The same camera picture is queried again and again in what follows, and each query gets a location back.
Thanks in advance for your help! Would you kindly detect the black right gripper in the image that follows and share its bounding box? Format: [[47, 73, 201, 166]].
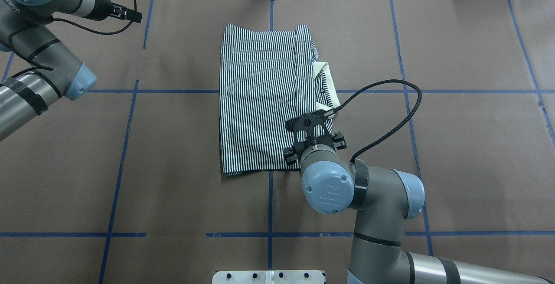
[[283, 132, 347, 166]]

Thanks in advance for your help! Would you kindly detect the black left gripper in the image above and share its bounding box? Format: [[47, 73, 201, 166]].
[[89, 0, 142, 23]]

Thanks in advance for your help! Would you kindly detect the striped polo shirt white collar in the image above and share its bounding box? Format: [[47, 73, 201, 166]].
[[219, 23, 340, 176]]

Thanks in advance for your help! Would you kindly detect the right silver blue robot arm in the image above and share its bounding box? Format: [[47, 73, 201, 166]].
[[284, 132, 554, 284]]

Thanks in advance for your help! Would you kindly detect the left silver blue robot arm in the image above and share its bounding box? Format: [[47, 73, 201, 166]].
[[0, 0, 142, 140]]

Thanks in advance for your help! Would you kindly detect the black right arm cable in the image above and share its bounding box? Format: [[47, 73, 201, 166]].
[[323, 79, 423, 163]]

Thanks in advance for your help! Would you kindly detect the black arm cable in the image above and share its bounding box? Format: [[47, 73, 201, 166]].
[[323, 79, 423, 163], [9, 0, 138, 78]]

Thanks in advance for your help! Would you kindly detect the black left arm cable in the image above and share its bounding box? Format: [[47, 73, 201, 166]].
[[9, 0, 138, 78]]

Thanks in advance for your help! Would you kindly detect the white camera stand post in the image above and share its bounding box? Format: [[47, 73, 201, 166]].
[[212, 269, 326, 284]]

